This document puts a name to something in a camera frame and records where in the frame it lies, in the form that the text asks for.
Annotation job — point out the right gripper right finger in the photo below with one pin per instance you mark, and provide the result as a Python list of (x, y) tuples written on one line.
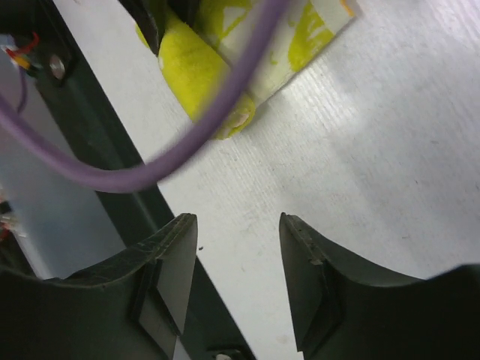
[(344, 306)]

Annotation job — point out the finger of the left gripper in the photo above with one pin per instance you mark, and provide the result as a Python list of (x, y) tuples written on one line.
[(151, 17)]

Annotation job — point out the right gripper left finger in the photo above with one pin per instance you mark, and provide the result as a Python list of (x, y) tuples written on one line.
[(130, 306)]

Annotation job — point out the yellow green towel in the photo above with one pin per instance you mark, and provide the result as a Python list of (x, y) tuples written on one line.
[(195, 58)]

